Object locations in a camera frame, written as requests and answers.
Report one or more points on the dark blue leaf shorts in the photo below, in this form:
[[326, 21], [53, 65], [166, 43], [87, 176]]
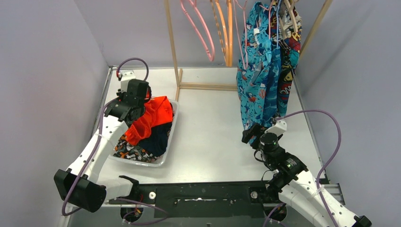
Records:
[[275, 102]]

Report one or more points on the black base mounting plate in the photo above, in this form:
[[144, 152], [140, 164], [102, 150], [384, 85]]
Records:
[[207, 200]]

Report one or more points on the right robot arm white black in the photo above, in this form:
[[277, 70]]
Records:
[[294, 185]]

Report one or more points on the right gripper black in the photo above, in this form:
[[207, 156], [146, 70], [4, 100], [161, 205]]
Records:
[[255, 130]]

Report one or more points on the blue plastic hanger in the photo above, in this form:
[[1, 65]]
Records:
[[277, 9]]

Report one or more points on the navy blue shorts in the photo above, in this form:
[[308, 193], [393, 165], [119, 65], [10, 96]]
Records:
[[156, 143]]

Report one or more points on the orange wooden hanger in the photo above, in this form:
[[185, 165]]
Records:
[[221, 29], [230, 31]]

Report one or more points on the light blue fish shorts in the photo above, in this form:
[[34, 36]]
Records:
[[249, 82]]

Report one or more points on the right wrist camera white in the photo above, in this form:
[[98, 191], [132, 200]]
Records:
[[278, 128]]

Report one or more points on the white plastic perforated basket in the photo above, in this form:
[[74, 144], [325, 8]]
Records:
[[161, 160]]

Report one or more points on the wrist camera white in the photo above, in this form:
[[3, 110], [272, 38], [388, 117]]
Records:
[[278, 128], [126, 76]]

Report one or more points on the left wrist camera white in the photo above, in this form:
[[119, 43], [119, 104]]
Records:
[[126, 76]]

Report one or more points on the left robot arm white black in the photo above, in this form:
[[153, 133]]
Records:
[[79, 186]]

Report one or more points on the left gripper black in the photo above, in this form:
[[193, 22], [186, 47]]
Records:
[[137, 104]]

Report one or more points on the light wooden hanger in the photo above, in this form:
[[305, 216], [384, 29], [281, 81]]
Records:
[[290, 4]]

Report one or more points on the orange camouflage shorts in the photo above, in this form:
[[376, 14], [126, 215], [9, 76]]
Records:
[[125, 150]]

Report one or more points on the bright orange shorts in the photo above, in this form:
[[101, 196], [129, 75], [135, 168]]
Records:
[[158, 111]]

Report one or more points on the comic print shorts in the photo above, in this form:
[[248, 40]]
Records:
[[290, 46]]

